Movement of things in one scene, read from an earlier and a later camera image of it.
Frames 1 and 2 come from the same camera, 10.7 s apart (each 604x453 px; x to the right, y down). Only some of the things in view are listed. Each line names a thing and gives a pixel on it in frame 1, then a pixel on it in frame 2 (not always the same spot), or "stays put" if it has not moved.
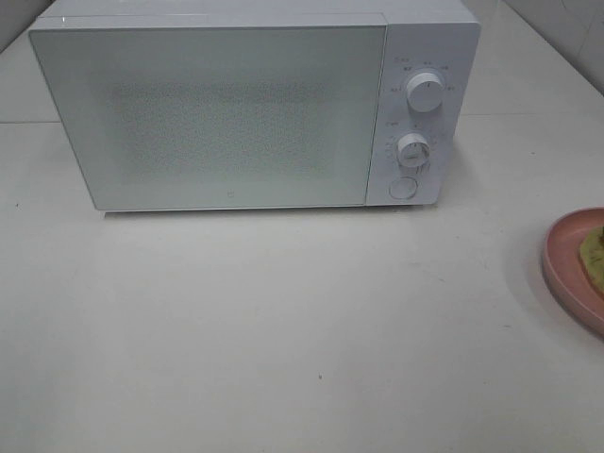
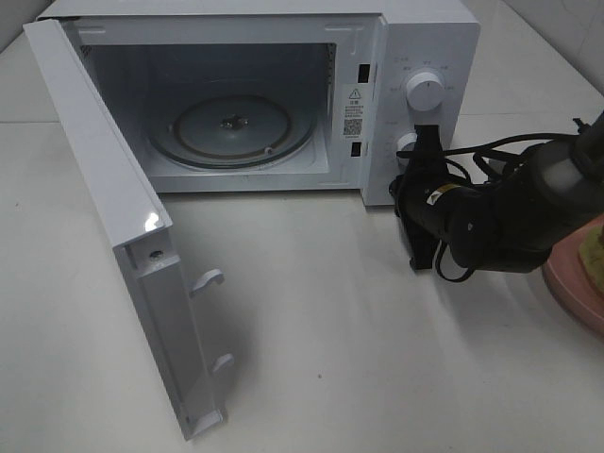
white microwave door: (164, 117) -> (138, 226)
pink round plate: (562, 266) stays put
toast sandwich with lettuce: (592, 254) stays put
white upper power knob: (425, 92) stays put
